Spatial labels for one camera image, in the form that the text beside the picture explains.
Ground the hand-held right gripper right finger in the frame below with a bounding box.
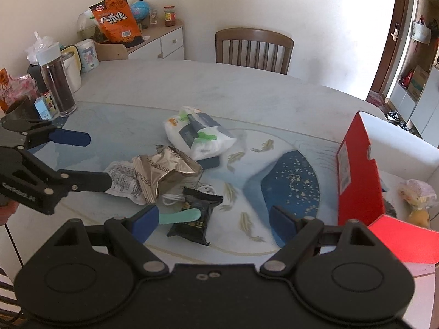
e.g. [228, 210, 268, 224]
[260, 205, 374, 276]

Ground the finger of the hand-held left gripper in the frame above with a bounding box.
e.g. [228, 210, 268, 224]
[7, 148, 114, 193]
[0, 116, 92, 151]

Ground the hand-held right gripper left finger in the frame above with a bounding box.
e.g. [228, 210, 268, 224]
[51, 205, 169, 276]

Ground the mint green stick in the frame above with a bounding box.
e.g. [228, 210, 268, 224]
[158, 208, 202, 225]

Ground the white printed wrapper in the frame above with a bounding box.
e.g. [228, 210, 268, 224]
[104, 160, 148, 205]

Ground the black snack packet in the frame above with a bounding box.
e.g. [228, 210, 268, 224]
[167, 187, 224, 246]

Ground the gold wrapper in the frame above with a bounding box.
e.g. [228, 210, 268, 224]
[132, 145, 204, 203]

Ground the red cardboard box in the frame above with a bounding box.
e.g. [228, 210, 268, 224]
[337, 110, 439, 264]

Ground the dark packet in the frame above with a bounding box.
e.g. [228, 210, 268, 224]
[383, 199, 399, 219]

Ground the yellow animal toy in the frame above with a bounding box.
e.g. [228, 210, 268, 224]
[408, 207, 431, 228]

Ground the pink snack packet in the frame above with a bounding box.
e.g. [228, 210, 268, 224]
[398, 179, 437, 209]

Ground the white marble desktop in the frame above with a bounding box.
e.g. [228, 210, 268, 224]
[0, 58, 439, 282]

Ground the person's left hand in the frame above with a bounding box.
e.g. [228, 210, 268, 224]
[0, 200, 20, 226]

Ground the puzzle cube box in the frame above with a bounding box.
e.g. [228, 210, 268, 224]
[34, 92, 59, 120]

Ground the blue printed table mat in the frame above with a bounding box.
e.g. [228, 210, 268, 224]
[10, 101, 347, 257]

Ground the bottle with white cap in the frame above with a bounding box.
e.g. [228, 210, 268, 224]
[37, 42, 78, 117]

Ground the dark brown cup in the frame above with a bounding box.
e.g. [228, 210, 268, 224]
[6, 96, 40, 121]

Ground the pink snack bag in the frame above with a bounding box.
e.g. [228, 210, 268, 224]
[0, 69, 38, 110]

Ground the white printed mug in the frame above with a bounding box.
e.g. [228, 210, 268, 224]
[75, 39, 100, 73]

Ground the striped clothing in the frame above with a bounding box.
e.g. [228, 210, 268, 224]
[0, 257, 23, 317]

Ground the clear plastic bag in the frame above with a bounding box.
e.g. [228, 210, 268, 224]
[27, 32, 64, 65]

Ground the white green snack packet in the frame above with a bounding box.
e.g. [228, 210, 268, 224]
[164, 106, 237, 161]

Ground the orange snack bag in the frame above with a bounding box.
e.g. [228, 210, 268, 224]
[89, 0, 143, 44]

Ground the white sideboard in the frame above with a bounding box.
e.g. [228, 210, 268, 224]
[125, 19, 186, 60]

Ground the blue globe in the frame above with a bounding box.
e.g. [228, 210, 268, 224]
[130, 0, 150, 21]

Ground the red patterned doormat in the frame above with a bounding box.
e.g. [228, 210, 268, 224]
[366, 92, 388, 108]

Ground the red bag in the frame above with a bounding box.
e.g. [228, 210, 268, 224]
[398, 70, 415, 88]

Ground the dark wooden chair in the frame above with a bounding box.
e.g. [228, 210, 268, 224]
[215, 28, 295, 75]

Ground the cardboard carton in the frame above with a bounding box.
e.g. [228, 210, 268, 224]
[408, 65, 429, 101]

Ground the brown door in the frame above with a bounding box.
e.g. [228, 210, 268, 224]
[370, 0, 412, 97]

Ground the hanging tote bag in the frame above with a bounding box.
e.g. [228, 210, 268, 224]
[412, 15, 432, 45]

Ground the black cable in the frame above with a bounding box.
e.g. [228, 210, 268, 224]
[5, 224, 24, 268]

